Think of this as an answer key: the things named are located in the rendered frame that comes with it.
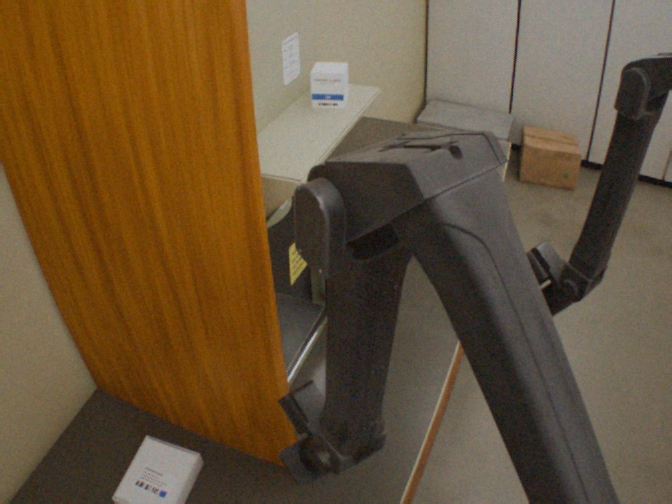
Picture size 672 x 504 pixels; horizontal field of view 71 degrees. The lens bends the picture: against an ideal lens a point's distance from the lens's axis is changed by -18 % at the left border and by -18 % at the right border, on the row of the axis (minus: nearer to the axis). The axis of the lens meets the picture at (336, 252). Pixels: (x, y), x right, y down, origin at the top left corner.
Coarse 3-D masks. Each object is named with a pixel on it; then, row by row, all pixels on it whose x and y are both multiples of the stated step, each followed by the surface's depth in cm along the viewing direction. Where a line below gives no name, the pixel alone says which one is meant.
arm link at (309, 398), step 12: (312, 384) 72; (288, 396) 72; (300, 396) 71; (312, 396) 71; (288, 408) 72; (300, 408) 70; (312, 408) 70; (300, 420) 71; (312, 420) 69; (300, 432) 72; (312, 432) 69; (312, 456) 65; (324, 456) 63; (324, 468) 63
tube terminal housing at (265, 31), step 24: (264, 0) 69; (288, 0) 75; (312, 0) 83; (264, 24) 71; (288, 24) 78; (312, 24) 85; (264, 48) 73; (312, 48) 88; (264, 72) 75; (264, 96) 77; (288, 96) 84; (264, 120) 79; (288, 384) 112
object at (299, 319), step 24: (288, 216) 92; (288, 240) 94; (288, 264) 96; (288, 288) 98; (312, 288) 110; (288, 312) 101; (312, 312) 113; (288, 336) 103; (312, 336) 116; (288, 360) 106
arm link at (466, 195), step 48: (384, 144) 38; (432, 144) 34; (480, 144) 33; (384, 192) 33; (432, 192) 30; (480, 192) 32; (432, 240) 33; (480, 240) 31; (480, 288) 31; (528, 288) 32; (480, 336) 33; (528, 336) 31; (480, 384) 35; (528, 384) 31; (576, 384) 33; (528, 432) 32; (576, 432) 32; (528, 480) 34; (576, 480) 31
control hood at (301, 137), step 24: (360, 96) 87; (288, 120) 80; (312, 120) 80; (336, 120) 80; (264, 144) 75; (288, 144) 74; (312, 144) 74; (336, 144) 75; (264, 168) 69; (288, 168) 69; (264, 192) 70; (288, 192) 69
